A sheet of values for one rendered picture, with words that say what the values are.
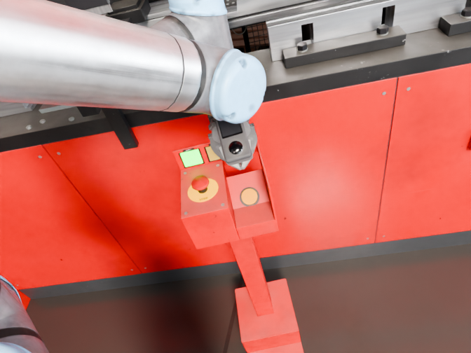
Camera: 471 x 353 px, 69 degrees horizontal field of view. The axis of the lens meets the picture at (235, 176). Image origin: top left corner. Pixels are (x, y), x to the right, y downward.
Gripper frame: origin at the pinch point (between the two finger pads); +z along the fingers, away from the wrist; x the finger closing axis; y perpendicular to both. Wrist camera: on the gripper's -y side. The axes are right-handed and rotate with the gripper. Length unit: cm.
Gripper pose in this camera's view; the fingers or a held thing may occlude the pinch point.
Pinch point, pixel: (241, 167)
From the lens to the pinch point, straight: 71.5
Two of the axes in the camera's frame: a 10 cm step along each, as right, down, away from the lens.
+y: -1.3, -7.4, 6.6
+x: -9.7, 2.3, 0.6
